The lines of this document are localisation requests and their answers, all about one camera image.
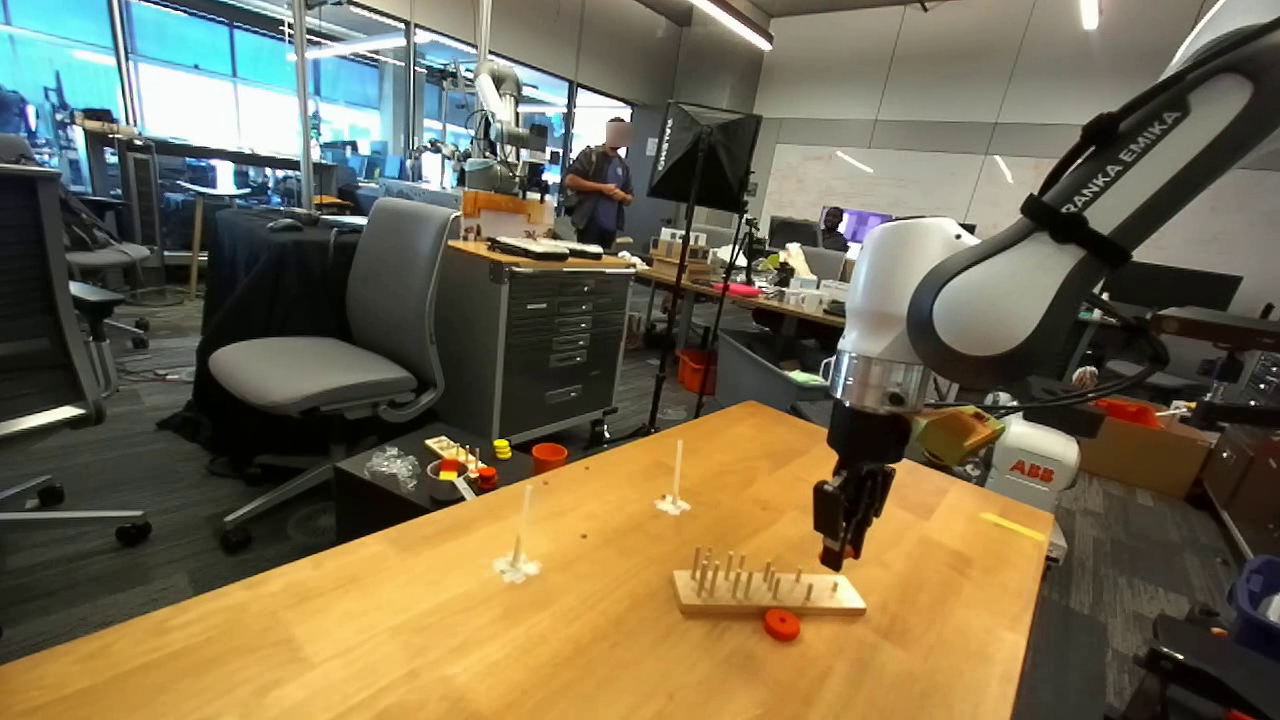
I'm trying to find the low black table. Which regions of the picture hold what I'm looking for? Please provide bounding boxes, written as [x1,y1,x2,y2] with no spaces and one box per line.
[334,431,595,546]

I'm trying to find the black mesh office chair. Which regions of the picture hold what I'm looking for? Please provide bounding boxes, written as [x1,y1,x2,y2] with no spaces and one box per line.
[0,159,156,552]

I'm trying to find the yellow tape strip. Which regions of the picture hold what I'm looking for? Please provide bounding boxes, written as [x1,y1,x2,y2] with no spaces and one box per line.
[978,509,1057,548]

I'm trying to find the black softbox light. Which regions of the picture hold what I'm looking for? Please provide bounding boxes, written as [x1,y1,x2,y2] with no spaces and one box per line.
[645,110,769,431]

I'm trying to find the black computer monitor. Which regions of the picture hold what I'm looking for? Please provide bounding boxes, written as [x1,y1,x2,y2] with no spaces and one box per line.
[1105,257,1250,320]

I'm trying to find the person in dark shirt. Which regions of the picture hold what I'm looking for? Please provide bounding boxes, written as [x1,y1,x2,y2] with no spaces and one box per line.
[558,113,637,257]

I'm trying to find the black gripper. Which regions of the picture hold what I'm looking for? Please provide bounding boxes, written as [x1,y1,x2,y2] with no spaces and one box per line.
[810,402,916,576]

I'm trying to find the white ABB robot base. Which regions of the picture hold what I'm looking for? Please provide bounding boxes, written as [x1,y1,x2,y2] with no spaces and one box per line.
[991,411,1088,518]

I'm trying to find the white keyboard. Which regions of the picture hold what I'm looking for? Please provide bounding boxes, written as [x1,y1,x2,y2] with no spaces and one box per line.
[484,234,613,263]

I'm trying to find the grey office chair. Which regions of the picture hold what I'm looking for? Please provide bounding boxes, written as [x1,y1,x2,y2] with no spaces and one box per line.
[203,195,463,556]

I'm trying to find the tan wooden blocks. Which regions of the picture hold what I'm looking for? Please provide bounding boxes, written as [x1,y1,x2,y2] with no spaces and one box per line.
[421,431,493,473]

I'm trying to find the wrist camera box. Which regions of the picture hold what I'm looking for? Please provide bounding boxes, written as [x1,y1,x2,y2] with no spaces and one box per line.
[907,406,1007,473]

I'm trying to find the orange bucket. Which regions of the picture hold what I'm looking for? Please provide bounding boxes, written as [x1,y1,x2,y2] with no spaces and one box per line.
[673,348,719,402]

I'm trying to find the wooden peg stand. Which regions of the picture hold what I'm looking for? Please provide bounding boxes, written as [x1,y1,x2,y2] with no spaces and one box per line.
[668,546,872,621]

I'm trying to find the purple lit monitor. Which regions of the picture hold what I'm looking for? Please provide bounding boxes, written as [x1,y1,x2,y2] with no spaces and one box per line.
[820,205,893,248]

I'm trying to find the black cloth covered desk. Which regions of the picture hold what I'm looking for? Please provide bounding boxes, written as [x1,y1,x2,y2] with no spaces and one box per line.
[156,199,371,463]

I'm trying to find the cardboard box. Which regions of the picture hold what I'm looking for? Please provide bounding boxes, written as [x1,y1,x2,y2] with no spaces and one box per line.
[1078,411,1224,506]

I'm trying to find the blue bin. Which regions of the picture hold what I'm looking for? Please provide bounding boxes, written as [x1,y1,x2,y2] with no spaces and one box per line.
[1233,552,1280,661]

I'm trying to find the grey drawer cabinet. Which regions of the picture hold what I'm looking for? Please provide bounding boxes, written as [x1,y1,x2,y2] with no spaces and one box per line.
[435,236,645,454]

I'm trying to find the red yellow toy pieces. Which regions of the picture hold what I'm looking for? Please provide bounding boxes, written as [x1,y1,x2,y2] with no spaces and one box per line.
[429,456,504,501]

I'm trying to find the wooden crate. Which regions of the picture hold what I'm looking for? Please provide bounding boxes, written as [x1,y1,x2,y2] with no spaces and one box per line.
[458,189,558,248]

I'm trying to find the orange plastic ring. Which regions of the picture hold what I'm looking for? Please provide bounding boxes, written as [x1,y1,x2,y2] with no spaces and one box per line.
[761,606,810,646]

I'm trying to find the clear wine glass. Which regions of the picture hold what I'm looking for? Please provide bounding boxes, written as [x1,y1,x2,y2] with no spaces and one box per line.
[654,438,698,519]
[488,477,547,591]

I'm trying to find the clear plastic bag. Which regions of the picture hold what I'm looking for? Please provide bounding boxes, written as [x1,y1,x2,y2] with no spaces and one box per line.
[360,446,429,496]

